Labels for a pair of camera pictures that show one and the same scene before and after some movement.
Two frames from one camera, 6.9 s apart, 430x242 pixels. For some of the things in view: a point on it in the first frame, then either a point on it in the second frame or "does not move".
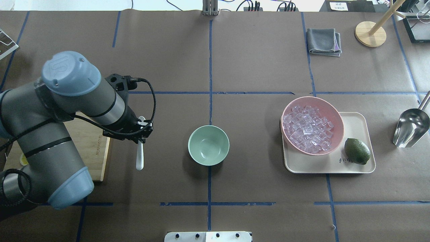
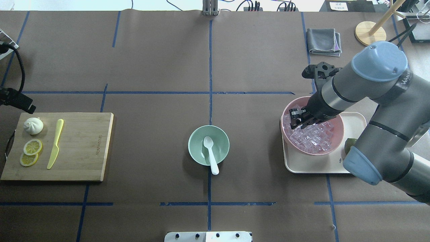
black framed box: (418, 28) does not move
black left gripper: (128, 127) -> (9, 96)
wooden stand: (370, 34) does not move
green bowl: (208, 145) does not move
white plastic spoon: (140, 160) -> (208, 142)
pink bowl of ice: (312, 125) does not move
